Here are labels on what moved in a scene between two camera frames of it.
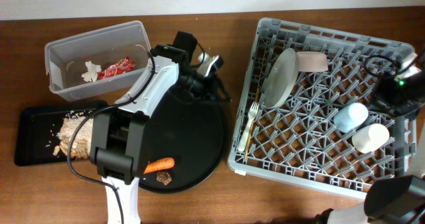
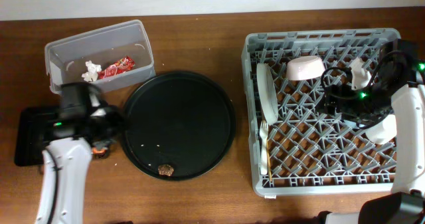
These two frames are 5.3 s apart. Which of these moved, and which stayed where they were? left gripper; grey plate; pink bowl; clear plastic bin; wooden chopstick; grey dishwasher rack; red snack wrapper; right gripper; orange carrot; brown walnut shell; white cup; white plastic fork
Moved: grey dishwasher rack; wooden chopstick; white plastic fork; left gripper; white cup; orange carrot; right gripper; pink bowl; brown walnut shell; grey plate
Stayed: clear plastic bin; red snack wrapper
